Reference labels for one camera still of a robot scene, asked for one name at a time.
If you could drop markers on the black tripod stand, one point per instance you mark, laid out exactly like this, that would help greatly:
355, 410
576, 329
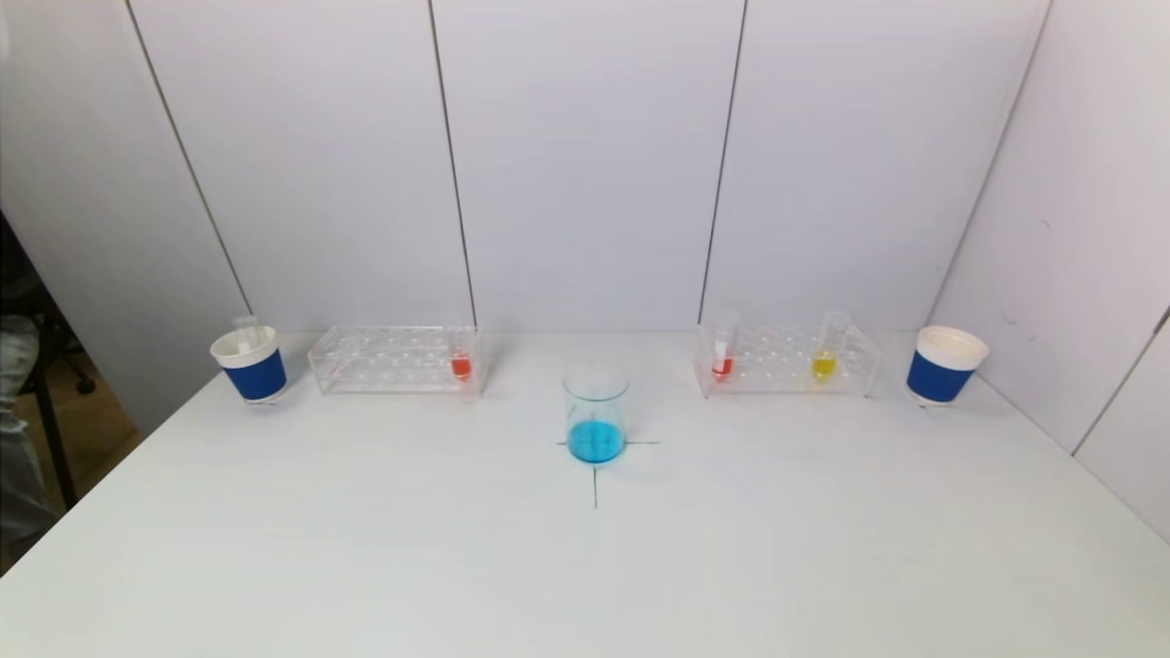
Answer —
57, 439

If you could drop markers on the clear acrylic test tube rack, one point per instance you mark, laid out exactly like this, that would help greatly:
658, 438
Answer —
384, 375
786, 384

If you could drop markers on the test tube with red pigment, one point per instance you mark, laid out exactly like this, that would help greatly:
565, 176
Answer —
721, 367
461, 367

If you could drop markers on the clear glass beaker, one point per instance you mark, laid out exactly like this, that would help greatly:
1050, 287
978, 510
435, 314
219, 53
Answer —
596, 439

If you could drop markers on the test tube with blue pigment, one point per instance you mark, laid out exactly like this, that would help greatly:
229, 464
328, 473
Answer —
245, 334

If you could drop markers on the blue and white paper cup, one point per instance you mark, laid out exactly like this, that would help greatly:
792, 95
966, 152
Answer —
940, 376
256, 375

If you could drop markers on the test tube with yellow pigment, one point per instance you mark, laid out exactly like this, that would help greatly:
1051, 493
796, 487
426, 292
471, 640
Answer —
824, 366

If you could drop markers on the grey crinkled plastic cover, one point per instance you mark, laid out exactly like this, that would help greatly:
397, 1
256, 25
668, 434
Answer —
16, 457

